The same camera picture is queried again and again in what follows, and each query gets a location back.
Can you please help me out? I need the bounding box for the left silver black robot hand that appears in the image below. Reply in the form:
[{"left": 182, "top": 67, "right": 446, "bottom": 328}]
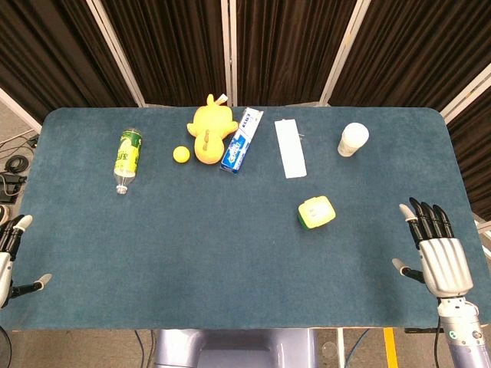
[{"left": 0, "top": 214, "right": 53, "bottom": 309}]

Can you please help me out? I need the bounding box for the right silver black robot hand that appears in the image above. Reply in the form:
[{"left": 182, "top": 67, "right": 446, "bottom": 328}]
[{"left": 391, "top": 197, "right": 475, "bottom": 298}]

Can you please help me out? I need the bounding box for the yellow green small box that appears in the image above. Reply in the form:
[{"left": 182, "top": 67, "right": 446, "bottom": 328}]
[{"left": 297, "top": 195, "right": 337, "bottom": 230}]

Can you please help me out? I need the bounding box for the purple robot base column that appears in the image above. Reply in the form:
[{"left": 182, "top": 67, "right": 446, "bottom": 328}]
[{"left": 153, "top": 328, "right": 319, "bottom": 368}]

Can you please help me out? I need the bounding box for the black power adapter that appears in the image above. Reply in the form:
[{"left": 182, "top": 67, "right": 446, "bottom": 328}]
[{"left": 0, "top": 172, "right": 28, "bottom": 204}]

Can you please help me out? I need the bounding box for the yellow floor tape strip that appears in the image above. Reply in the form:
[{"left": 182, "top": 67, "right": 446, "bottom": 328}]
[{"left": 383, "top": 328, "right": 398, "bottom": 368}]

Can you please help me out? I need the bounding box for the dark curtain partition panel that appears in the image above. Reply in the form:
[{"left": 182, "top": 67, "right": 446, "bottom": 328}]
[
  {"left": 0, "top": 0, "right": 146, "bottom": 127},
  {"left": 229, "top": 0, "right": 370, "bottom": 107},
  {"left": 440, "top": 64, "right": 491, "bottom": 222},
  {"left": 320, "top": 0, "right": 491, "bottom": 116},
  {"left": 91, "top": 0, "right": 233, "bottom": 108}
]

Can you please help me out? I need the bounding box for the stack of white paper cups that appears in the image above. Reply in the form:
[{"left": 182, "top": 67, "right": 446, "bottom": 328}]
[{"left": 337, "top": 121, "right": 371, "bottom": 158}]

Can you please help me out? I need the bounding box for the clear bottle with green label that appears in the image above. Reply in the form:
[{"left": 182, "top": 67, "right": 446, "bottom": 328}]
[{"left": 113, "top": 128, "right": 143, "bottom": 196}]

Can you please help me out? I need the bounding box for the blue felt table mat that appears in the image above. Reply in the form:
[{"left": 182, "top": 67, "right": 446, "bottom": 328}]
[{"left": 0, "top": 107, "right": 486, "bottom": 331}]

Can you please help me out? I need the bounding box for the white flat paper packet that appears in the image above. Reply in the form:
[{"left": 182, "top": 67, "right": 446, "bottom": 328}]
[{"left": 274, "top": 119, "right": 308, "bottom": 179}]

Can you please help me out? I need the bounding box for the blue white toothpaste box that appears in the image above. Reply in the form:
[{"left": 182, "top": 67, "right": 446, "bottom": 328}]
[{"left": 219, "top": 107, "right": 265, "bottom": 176}]

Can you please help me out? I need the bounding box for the yellow plush toy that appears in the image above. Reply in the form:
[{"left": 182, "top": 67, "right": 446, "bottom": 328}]
[{"left": 186, "top": 94, "right": 239, "bottom": 166}]

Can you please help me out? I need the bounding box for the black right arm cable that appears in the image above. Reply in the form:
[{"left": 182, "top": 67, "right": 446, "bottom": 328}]
[{"left": 432, "top": 325, "right": 443, "bottom": 368}]

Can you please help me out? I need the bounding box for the black coiled cable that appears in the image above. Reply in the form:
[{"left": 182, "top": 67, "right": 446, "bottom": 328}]
[{"left": 6, "top": 156, "right": 28, "bottom": 174}]

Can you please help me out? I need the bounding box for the blue cable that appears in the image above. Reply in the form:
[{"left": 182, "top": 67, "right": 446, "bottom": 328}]
[{"left": 347, "top": 328, "right": 371, "bottom": 368}]

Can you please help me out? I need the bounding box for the black floor cable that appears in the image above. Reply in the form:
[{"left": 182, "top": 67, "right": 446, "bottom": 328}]
[{"left": 133, "top": 329, "right": 155, "bottom": 368}]

